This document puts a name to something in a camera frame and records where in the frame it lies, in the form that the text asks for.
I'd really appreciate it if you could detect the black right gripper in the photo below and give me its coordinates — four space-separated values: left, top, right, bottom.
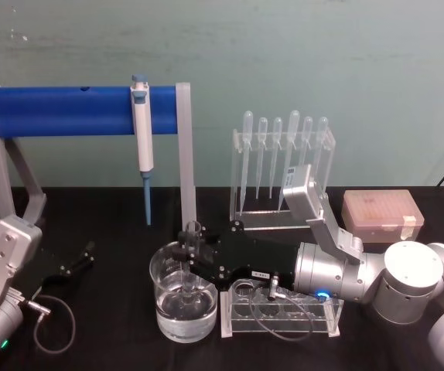
172 220 301 291

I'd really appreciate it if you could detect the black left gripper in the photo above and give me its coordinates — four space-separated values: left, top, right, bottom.
32 240 96 301

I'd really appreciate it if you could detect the clear glass test tube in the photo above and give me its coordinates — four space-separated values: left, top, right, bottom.
185 220 204 307

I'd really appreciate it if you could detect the glass beaker with water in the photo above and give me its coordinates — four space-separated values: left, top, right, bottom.
149 241 219 343

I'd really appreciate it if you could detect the clear acrylic dropper rack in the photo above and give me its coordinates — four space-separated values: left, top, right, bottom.
230 129 337 232

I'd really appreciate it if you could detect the black table cloth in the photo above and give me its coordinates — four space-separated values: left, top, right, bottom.
0 184 444 371

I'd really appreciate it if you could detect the white micropipette with blue tip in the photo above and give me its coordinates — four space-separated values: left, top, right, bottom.
129 73 155 226

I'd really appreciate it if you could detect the clear acrylic test tube rack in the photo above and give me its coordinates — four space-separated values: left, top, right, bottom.
220 277 342 337

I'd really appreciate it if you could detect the clear plastic transfer pipette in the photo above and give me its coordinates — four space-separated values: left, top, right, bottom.
298 116 314 167
278 110 301 217
254 117 269 201
238 110 254 217
268 117 284 201

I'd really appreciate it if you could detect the blue and grey pipette stand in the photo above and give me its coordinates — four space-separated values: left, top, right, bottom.
0 81 196 233

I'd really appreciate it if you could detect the translucent brown pipette tip box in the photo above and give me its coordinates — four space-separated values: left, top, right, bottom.
341 189 426 244

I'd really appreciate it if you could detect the thin dark left gripper cable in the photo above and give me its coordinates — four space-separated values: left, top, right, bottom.
24 294 77 355

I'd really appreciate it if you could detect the thin dark gripper cable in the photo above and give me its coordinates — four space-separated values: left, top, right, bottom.
247 272 330 343
24 294 77 355

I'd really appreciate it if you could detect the thin dark right gripper cable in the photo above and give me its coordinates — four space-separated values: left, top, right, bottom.
247 272 330 343

